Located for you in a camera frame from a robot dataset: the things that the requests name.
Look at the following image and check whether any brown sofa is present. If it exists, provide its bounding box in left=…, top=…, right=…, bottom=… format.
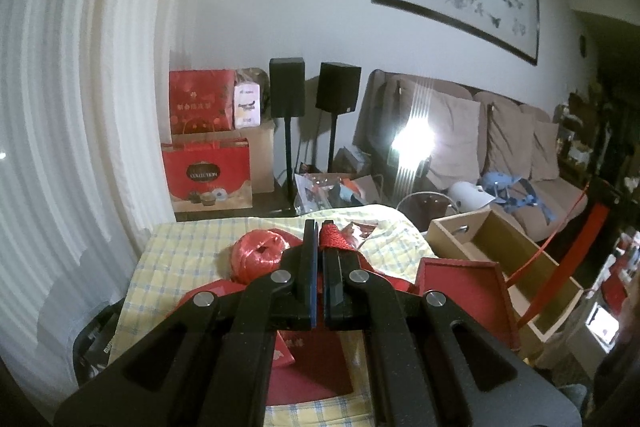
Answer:
left=352, top=69, right=591, bottom=243

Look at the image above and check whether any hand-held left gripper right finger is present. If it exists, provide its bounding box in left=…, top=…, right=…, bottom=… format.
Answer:
left=322, top=220, right=583, bottom=427

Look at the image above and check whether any red raffia ball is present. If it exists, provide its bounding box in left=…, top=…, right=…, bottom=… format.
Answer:
left=231, top=229, right=299, bottom=286

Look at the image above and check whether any red white wrapper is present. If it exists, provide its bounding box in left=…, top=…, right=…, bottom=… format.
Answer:
left=345, top=222, right=381, bottom=253

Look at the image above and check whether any red chocolate print gift bag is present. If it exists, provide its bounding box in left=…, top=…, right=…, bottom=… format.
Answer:
left=161, top=139, right=253, bottom=214

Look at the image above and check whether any plain brown carton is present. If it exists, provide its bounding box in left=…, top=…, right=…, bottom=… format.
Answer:
left=172, top=119, right=276, bottom=195

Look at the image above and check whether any black bag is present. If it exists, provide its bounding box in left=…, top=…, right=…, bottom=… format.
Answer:
left=72, top=302, right=126, bottom=383

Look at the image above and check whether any yellow plaid tablecloth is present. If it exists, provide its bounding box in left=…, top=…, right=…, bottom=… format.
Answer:
left=107, top=204, right=441, bottom=427

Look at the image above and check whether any red envelope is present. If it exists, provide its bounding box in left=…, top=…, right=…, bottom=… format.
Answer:
left=271, top=331, right=297, bottom=370

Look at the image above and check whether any small white pink box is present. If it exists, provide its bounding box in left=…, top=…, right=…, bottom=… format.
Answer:
left=234, top=82, right=262, bottom=128

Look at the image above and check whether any clear plastic bag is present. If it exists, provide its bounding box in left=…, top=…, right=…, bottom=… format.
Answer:
left=294, top=172, right=381, bottom=212

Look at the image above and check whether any white domed device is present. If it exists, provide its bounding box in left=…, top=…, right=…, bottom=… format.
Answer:
left=447, top=181, right=493, bottom=212

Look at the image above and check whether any black speaker on stand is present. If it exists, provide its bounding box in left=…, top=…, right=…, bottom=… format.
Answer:
left=316, top=62, right=362, bottom=175
left=269, top=57, right=307, bottom=202

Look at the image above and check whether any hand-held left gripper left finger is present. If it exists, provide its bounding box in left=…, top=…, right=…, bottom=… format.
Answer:
left=54, top=219, right=321, bottom=427

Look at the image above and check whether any red gift box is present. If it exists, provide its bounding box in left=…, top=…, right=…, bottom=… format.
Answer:
left=168, top=69, right=237, bottom=135

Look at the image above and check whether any red webbing strap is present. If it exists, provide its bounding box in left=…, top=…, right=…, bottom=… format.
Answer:
left=350, top=179, right=615, bottom=333

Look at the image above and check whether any large beige sofa cushion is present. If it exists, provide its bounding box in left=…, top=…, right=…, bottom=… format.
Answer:
left=400, top=79, right=484, bottom=190

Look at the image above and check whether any dark red paper gift bag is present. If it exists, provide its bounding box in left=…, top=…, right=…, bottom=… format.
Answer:
left=277, top=329, right=357, bottom=409

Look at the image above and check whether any dark brown wooden box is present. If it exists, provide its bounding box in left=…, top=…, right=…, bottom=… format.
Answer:
left=397, top=192, right=458, bottom=233

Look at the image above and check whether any cluttered shelf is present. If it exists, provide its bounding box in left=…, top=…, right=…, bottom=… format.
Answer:
left=555, top=77, right=640, bottom=188

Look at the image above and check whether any red cord bundle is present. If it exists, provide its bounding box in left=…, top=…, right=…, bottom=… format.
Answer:
left=320, top=221, right=354, bottom=254

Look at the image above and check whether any white curtain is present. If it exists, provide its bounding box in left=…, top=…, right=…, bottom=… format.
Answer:
left=0, top=0, right=201, bottom=358

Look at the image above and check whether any dark red box lid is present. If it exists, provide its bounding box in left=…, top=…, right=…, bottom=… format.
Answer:
left=415, top=257, right=521, bottom=353

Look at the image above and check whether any blue strapped device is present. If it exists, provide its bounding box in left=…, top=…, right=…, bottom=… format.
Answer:
left=477, top=172, right=553, bottom=224

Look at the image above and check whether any large brown cardboard box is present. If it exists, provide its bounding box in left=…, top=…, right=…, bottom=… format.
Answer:
left=426, top=208, right=585, bottom=343

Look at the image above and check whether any bright lamp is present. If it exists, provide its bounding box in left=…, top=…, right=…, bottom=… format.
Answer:
left=390, top=117, right=436, bottom=168

